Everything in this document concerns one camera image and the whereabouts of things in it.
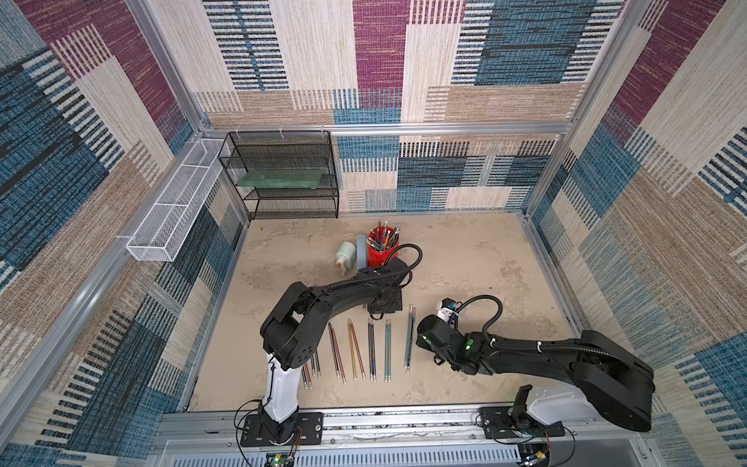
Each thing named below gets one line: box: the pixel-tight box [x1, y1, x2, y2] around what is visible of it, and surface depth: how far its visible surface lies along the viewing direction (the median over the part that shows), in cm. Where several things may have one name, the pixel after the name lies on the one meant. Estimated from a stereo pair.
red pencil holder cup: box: [366, 225, 400, 268], surface depth 96 cm
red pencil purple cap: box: [349, 319, 366, 381], surface depth 89 cm
